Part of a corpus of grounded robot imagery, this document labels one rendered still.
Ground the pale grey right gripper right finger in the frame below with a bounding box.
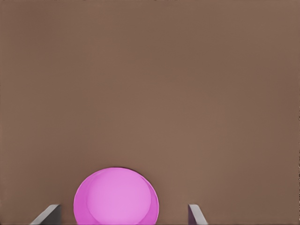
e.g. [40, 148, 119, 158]
[188, 203, 209, 225]

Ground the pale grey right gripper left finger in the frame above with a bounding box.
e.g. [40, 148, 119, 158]
[30, 204, 62, 225]

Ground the pink plate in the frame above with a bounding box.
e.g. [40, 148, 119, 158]
[73, 166, 160, 225]

